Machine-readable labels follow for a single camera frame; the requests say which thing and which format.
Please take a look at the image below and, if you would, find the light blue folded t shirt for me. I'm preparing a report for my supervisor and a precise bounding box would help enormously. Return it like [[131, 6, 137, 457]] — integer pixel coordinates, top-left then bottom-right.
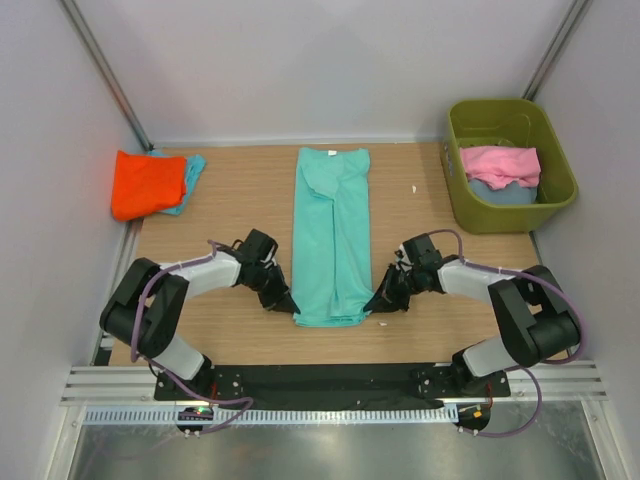
[[148, 150, 207, 216]]

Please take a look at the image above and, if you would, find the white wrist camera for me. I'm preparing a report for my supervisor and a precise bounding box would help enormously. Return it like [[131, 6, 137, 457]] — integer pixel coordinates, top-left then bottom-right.
[[396, 250, 413, 271], [264, 248, 278, 269]]

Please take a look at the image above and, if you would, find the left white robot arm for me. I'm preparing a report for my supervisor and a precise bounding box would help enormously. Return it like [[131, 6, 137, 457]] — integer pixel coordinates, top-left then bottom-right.
[[99, 229, 299, 400]]

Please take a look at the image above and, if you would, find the grey blue t shirt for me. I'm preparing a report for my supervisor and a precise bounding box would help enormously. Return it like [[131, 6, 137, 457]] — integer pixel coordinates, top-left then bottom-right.
[[469, 179, 537, 205]]

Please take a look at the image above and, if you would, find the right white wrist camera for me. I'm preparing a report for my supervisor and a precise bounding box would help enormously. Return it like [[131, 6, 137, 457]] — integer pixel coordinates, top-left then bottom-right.
[[396, 250, 413, 271]]

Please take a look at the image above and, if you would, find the teal t shirt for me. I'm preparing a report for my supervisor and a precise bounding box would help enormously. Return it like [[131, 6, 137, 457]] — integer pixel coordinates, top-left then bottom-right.
[[292, 147, 374, 328]]

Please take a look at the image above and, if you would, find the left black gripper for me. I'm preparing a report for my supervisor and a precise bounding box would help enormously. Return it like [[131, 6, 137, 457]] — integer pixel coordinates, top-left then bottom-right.
[[244, 263, 300, 314]]

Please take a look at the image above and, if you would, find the olive green plastic bin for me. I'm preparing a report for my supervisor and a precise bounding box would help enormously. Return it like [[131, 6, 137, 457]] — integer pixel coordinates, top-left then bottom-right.
[[440, 98, 578, 234]]

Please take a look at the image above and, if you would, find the pink t shirt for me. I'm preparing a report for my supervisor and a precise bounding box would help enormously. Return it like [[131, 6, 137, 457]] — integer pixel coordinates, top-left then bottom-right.
[[460, 146, 541, 190]]

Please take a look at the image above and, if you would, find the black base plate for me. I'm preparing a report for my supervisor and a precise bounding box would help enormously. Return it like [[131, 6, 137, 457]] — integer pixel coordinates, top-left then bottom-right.
[[184, 363, 511, 401]]

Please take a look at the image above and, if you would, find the purple cable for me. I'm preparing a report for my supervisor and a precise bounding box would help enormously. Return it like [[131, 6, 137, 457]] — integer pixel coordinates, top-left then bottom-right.
[[130, 239, 255, 434], [419, 228, 589, 441]]

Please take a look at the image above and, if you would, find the orange folded t shirt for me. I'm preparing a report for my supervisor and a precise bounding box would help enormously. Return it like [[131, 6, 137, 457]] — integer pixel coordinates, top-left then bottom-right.
[[111, 151, 187, 222]]

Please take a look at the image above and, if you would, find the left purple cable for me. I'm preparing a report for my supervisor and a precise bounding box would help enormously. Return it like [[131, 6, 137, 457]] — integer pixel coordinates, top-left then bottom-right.
[[130, 239, 255, 434]]

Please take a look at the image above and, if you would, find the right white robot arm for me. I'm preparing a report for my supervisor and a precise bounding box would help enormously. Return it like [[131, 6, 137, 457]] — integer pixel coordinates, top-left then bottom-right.
[[363, 232, 583, 396]]

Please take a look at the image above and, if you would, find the slotted cable duct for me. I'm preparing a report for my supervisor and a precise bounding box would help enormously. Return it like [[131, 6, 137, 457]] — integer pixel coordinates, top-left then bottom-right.
[[83, 404, 458, 427]]

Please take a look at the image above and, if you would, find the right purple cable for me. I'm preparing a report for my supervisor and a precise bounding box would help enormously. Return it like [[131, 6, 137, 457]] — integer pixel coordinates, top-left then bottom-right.
[[419, 228, 589, 441]]

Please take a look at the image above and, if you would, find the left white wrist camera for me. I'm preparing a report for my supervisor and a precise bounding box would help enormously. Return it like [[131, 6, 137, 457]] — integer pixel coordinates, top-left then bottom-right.
[[264, 248, 278, 269]]

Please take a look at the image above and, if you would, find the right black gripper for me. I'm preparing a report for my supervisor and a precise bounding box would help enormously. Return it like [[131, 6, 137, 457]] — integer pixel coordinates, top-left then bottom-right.
[[364, 263, 423, 314]]

